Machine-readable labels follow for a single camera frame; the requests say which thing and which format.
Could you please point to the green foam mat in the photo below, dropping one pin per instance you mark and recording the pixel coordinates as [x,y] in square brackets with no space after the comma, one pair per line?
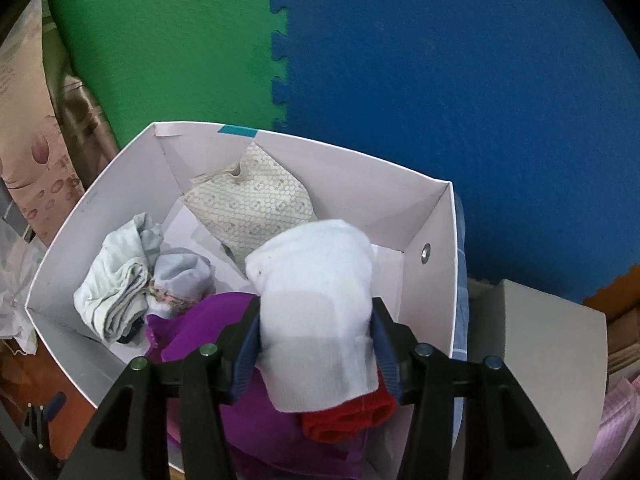
[165,35]

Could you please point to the light blue lace-trimmed underwear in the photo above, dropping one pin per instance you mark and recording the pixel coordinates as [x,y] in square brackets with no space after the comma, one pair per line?
[180,270]

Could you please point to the pink floral pillow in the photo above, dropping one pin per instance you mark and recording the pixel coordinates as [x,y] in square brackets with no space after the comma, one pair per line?
[30,150]

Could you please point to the purple underwear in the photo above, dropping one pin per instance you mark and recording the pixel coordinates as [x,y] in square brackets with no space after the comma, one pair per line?
[200,330]

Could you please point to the pale pink quilted cloth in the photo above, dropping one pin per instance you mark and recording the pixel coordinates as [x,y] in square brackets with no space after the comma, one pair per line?
[615,425]

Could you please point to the white underwear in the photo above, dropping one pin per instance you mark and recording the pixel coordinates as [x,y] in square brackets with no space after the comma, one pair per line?
[310,300]

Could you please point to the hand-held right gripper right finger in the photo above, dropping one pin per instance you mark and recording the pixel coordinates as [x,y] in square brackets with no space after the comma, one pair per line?
[385,355]

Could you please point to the blue foam mat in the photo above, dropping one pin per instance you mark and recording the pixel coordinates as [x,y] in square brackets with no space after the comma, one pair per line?
[475,85]

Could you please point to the blue checked cloth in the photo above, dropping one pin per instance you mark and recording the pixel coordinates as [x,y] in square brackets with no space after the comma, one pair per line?
[461,285]

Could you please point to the brown satin cloth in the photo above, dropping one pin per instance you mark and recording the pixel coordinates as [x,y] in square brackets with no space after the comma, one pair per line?
[85,120]

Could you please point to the grey cardboard box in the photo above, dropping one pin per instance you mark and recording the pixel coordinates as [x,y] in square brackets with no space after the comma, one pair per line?
[540,360]

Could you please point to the white shoe box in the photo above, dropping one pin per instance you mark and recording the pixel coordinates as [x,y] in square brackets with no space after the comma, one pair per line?
[350,195]

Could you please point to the brown foam mat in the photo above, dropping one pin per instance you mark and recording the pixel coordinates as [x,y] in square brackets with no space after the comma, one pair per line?
[607,300]

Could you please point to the white patterned bed sheet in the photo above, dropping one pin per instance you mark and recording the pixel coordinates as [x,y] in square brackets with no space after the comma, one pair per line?
[15,280]

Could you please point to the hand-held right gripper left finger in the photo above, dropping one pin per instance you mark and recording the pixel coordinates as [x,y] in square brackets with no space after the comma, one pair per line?
[245,355]

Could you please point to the light grey underwear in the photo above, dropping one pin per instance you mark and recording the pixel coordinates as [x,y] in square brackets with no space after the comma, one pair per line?
[115,285]

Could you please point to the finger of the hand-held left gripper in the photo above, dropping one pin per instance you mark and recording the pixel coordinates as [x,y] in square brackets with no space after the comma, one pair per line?
[56,402]
[36,427]

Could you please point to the red underwear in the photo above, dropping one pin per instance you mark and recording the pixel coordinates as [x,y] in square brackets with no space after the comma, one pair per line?
[345,417]

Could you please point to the beige patterned underwear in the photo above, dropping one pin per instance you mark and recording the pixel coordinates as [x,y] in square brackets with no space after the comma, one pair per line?
[250,205]

